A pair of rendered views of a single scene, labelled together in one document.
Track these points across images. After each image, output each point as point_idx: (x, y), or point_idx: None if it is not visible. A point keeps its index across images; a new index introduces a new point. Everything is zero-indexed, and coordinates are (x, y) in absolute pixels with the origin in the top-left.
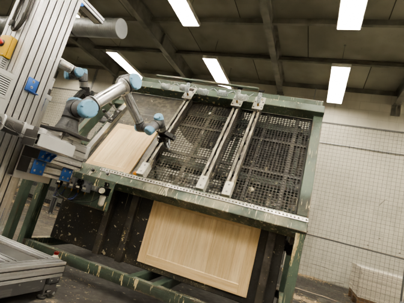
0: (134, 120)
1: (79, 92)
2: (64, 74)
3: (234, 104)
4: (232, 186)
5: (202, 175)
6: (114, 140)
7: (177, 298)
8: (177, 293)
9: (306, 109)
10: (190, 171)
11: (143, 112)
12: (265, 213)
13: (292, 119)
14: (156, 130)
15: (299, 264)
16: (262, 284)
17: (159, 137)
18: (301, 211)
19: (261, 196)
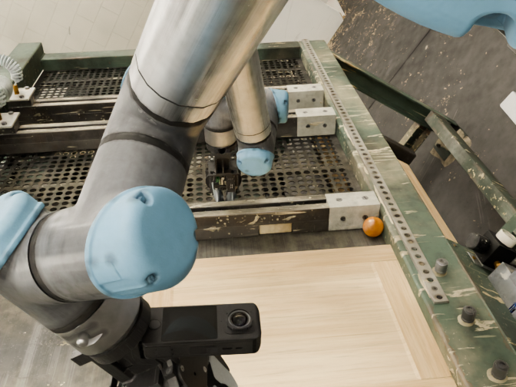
0: (269, 115)
1: (199, 312)
2: (156, 253)
3: (8, 120)
4: (296, 84)
5: (299, 114)
6: (263, 373)
7: (500, 188)
8: (492, 191)
9: (29, 53)
10: (280, 157)
11: (4, 382)
12: (321, 61)
13: (39, 89)
14: (226, 153)
15: (358, 66)
16: (385, 137)
17: (237, 167)
18: (292, 44)
19: (281, 81)
